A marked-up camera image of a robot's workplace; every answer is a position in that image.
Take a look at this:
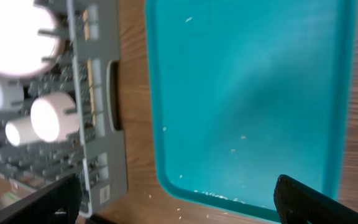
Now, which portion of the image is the grey dishwasher rack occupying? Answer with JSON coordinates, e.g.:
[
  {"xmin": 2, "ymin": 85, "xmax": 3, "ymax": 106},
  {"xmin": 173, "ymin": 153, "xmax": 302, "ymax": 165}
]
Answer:
[{"xmin": 0, "ymin": 0, "xmax": 127, "ymax": 218}]

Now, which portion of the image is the teal plastic tray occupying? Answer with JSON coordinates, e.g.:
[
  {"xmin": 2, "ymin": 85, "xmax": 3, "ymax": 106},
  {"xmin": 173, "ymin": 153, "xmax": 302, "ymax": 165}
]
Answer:
[{"xmin": 145, "ymin": 0, "xmax": 358, "ymax": 222}]

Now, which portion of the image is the pink small bowl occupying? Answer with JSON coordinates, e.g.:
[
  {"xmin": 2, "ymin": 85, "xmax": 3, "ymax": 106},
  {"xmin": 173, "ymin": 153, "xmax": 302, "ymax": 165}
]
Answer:
[{"xmin": 30, "ymin": 91, "xmax": 80, "ymax": 142}]

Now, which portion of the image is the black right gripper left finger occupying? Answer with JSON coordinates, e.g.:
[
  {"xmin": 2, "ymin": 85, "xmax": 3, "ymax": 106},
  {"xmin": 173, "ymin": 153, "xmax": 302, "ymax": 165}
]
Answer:
[{"xmin": 0, "ymin": 174, "xmax": 83, "ymax": 224}]

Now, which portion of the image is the grey small bowl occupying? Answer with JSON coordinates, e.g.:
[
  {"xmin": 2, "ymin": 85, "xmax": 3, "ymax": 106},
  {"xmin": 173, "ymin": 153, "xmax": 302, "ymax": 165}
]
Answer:
[{"xmin": 0, "ymin": 77, "xmax": 24, "ymax": 111}]

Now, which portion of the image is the white cup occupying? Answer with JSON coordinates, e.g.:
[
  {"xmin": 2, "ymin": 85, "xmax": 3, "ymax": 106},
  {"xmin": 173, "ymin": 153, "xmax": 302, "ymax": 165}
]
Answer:
[{"xmin": 5, "ymin": 116, "xmax": 41, "ymax": 147}]

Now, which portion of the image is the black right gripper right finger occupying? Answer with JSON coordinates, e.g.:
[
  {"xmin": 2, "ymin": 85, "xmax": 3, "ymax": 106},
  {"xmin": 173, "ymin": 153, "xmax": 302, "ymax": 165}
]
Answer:
[{"xmin": 273, "ymin": 175, "xmax": 358, "ymax": 224}]

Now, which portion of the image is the white round plate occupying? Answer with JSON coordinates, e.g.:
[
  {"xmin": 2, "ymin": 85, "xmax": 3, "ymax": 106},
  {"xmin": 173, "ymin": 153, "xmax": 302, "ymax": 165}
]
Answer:
[{"xmin": 0, "ymin": 0, "xmax": 63, "ymax": 77}]

